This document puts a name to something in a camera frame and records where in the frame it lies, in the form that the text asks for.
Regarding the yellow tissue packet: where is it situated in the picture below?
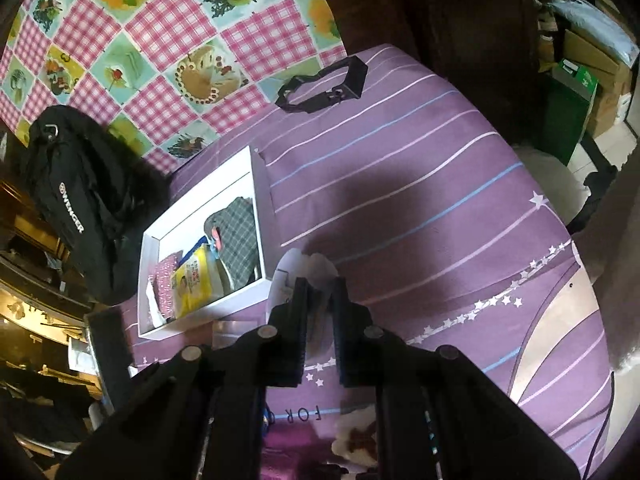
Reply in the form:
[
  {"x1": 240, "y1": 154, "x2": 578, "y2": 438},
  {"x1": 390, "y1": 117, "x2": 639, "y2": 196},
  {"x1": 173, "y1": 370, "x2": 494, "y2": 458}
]
[{"x1": 171, "y1": 244, "x2": 224, "y2": 318}]

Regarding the pink glitter pouch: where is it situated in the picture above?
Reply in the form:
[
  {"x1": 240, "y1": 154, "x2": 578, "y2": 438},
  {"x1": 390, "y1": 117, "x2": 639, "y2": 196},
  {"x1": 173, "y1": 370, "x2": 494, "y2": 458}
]
[{"x1": 150, "y1": 252, "x2": 182, "y2": 322}]

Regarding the pink checkered picture cloth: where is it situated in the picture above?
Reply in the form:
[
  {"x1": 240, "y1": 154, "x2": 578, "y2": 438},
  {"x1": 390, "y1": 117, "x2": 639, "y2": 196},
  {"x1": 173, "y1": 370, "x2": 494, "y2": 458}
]
[{"x1": 1, "y1": 0, "x2": 346, "y2": 174}]

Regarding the grey plaid slipper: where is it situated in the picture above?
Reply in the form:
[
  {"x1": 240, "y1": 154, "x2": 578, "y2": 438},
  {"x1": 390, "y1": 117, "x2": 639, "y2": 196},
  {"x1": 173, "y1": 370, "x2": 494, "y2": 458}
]
[{"x1": 204, "y1": 196, "x2": 259, "y2": 290}]

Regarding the purple striped bed sheet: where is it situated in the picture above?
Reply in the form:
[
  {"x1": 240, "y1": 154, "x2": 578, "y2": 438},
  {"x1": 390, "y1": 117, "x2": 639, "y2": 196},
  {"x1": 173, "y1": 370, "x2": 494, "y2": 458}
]
[{"x1": 170, "y1": 46, "x2": 612, "y2": 474}]

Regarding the purple glitter pump bottle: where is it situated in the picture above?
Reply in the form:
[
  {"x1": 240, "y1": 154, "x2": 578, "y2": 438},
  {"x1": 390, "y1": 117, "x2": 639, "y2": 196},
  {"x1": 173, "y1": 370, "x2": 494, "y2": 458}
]
[{"x1": 259, "y1": 430, "x2": 349, "y2": 479}]

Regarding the black strap buckle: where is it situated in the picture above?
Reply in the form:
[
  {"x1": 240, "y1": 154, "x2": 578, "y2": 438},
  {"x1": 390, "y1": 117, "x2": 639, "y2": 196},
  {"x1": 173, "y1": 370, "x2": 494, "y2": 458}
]
[{"x1": 273, "y1": 55, "x2": 370, "y2": 114}]

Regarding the green cardboard box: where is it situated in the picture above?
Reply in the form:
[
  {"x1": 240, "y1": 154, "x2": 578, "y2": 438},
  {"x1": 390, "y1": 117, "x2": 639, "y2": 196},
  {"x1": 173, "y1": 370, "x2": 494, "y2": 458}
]
[{"x1": 540, "y1": 58, "x2": 599, "y2": 165}]

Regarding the black Wenger backpack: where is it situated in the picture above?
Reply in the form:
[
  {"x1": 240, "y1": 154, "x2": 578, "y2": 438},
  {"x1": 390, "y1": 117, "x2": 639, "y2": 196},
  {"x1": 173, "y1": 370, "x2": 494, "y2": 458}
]
[{"x1": 23, "y1": 105, "x2": 169, "y2": 306}]

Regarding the white shallow cardboard box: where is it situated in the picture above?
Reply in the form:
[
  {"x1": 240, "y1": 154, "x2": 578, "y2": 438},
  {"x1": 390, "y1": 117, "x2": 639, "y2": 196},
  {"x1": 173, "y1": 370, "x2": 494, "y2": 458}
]
[{"x1": 137, "y1": 148, "x2": 281, "y2": 340}]

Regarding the white plush toy dog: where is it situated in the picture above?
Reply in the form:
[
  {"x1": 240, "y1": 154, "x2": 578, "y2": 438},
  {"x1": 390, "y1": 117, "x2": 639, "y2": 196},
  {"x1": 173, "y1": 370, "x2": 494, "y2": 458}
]
[{"x1": 331, "y1": 404, "x2": 378, "y2": 469}]

